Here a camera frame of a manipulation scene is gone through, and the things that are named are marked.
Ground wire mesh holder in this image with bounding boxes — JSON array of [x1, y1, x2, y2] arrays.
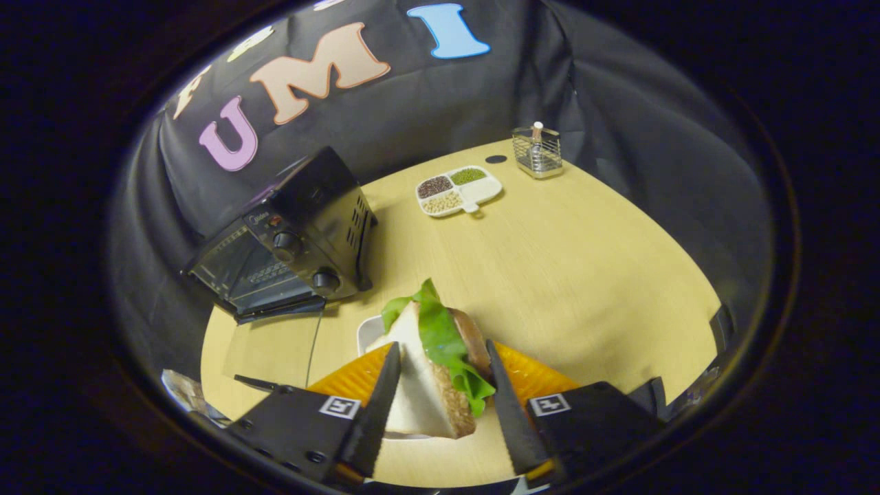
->
[[511, 122, 564, 179]]

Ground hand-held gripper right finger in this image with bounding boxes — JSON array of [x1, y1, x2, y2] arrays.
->
[[485, 339, 664, 485]]

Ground black toaster oven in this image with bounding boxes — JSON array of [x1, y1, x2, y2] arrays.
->
[[180, 146, 379, 325]]

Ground lettuce sandwich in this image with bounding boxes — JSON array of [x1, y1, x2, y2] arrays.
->
[[364, 278, 497, 439]]

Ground black power cable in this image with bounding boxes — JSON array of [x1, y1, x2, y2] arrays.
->
[[234, 309, 324, 394]]

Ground white divided bean dish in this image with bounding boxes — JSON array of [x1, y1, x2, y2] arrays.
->
[[415, 166, 503, 219]]

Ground white plate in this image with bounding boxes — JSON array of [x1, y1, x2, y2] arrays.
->
[[356, 315, 551, 493]]

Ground black backdrop cloth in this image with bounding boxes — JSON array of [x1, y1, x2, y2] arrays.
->
[[107, 0, 778, 399]]

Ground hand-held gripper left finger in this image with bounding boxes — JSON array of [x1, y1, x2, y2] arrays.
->
[[227, 342, 402, 485]]

